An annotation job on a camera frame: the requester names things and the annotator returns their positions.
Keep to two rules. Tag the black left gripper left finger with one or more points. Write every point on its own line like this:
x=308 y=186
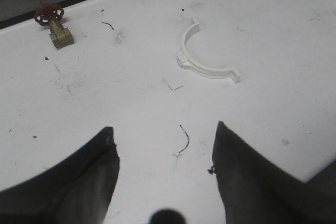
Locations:
x=77 y=190

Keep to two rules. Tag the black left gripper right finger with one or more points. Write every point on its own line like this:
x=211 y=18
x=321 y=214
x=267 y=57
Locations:
x=254 y=190

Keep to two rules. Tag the white half-ring pipe clamp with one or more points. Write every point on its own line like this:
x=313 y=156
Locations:
x=186 y=61

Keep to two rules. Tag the brass valve red handwheel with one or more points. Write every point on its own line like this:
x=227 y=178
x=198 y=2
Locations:
x=51 y=15

